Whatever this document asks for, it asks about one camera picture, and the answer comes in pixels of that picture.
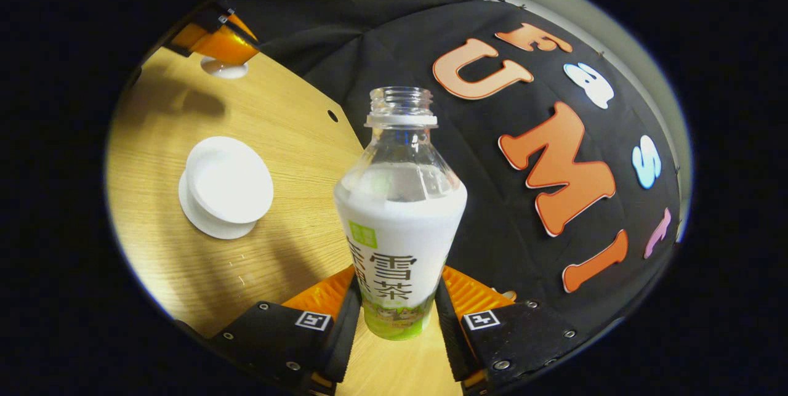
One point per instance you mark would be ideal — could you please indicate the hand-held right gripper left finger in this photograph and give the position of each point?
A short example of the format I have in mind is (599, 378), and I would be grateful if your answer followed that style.
(345, 334)

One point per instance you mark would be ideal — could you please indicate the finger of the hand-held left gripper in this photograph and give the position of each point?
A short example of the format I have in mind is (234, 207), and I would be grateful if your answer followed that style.
(231, 45)
(186, 37)

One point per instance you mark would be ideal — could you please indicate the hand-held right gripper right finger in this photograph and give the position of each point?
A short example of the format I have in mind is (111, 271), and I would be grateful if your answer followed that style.
(448, 334)

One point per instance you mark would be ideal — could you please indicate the clear water bottle white label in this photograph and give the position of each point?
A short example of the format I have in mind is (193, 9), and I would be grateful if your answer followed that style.
(400, 230)

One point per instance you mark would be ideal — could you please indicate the white teacup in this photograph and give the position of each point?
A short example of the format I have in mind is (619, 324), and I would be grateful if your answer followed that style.
(231, 180)

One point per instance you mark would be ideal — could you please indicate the black desk grommet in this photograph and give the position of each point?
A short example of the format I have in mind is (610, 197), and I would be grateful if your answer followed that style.
(332, 116)

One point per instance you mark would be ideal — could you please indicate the white saucer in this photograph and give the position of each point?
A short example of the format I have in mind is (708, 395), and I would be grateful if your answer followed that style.
(206, 223)

